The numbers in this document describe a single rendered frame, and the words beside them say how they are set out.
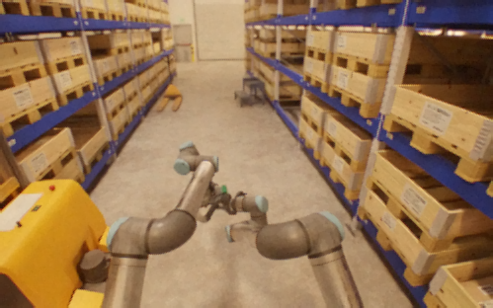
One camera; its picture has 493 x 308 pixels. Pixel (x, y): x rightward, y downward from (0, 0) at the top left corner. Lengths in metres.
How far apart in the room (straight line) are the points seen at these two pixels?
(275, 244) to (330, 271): 0.18
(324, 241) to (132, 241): 0.59
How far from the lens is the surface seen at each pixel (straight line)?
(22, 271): 1.80
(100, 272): 2.17
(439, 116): 1.81
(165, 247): 0.85
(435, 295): 2.09
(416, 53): 2.51
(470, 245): 2.23
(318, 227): 0.82
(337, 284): 0.84
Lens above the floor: 1.89
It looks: 28 degrees down
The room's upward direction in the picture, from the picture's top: straight up
